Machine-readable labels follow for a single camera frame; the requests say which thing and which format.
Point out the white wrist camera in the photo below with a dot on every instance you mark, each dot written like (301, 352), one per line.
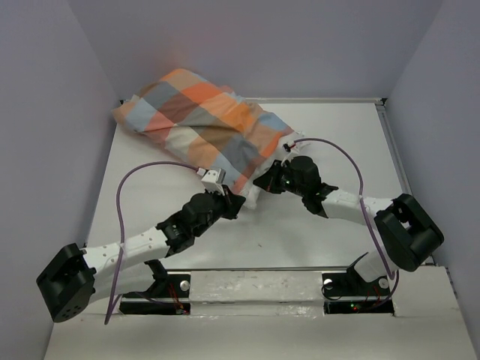
(288, 148)
(212, 180)

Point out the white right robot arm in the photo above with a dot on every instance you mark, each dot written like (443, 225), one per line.
(402, 231)

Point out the aluminium table edge rail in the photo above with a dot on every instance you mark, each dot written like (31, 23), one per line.
(322, 100)

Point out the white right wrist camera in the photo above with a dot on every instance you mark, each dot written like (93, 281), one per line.
(288, 148)

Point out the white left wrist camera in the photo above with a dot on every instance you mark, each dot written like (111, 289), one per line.
(212, 180)

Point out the white pillow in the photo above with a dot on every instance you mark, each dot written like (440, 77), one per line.
(251, 192)

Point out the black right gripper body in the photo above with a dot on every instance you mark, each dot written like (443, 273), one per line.
(281, 179)

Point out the colourful checked pillowcase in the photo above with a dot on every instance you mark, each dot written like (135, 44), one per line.
(207, 126)

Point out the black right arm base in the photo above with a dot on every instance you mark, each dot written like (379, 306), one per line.
(348, 292)

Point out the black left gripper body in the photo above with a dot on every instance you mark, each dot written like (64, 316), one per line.
(221, 208)

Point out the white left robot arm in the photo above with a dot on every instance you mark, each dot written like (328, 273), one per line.
(75, 277)

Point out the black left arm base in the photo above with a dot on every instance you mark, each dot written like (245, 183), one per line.
(168, 295)

